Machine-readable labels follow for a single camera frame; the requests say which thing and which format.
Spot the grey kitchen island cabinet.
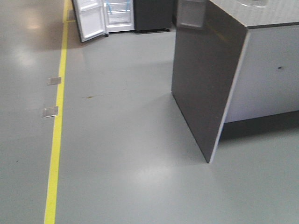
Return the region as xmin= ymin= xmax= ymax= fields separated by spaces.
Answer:
xmin=171 ymin=0 xmax=299 ymax=163

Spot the silver floor socket plate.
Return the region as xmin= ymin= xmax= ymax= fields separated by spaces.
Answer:
xmin=47 ymin=77 xmax=61 ymax=85
xmin=42 ymin=106 xmax=59 ymax=118

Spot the fridge door white inside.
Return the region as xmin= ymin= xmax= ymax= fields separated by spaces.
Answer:
xmin=72 ymin=0 xmax=109 ymax=42

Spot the dark grey fridge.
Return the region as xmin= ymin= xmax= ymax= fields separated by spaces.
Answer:
xmin=104 ymin=0 xmax=173 ymax=33

